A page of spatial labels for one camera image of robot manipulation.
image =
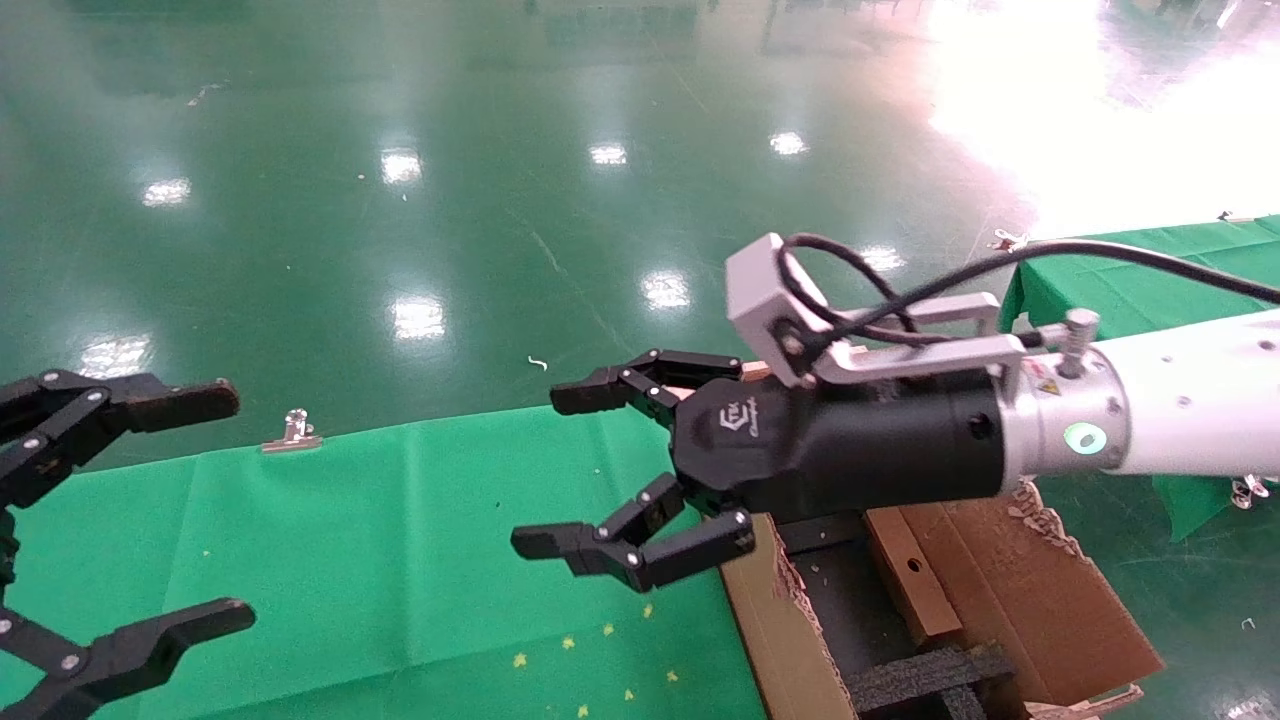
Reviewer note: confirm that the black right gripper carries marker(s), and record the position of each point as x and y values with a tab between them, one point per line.
850	450

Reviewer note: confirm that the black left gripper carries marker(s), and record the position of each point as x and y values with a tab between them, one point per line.
7	552

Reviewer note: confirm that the small cardboard box with hole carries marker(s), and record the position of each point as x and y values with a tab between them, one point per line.
910	575

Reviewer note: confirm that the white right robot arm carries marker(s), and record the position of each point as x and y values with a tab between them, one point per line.
1190	400

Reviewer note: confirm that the large open cardboard carton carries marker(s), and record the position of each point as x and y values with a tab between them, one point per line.
1060	600

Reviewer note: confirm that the metal binder clip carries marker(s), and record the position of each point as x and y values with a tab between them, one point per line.
1006	240
292	440
1250	488
1228	216

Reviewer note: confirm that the large green table cloth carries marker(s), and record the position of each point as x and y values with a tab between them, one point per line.
350	550

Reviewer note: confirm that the black foam insert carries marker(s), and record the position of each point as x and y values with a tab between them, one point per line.
920	680

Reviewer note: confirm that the green cloth side table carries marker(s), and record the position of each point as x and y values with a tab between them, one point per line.
1150	290

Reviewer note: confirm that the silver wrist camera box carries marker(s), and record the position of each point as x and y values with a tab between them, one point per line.
760	300

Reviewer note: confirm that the silver camera mount bracket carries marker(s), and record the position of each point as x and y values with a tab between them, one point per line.
940	352

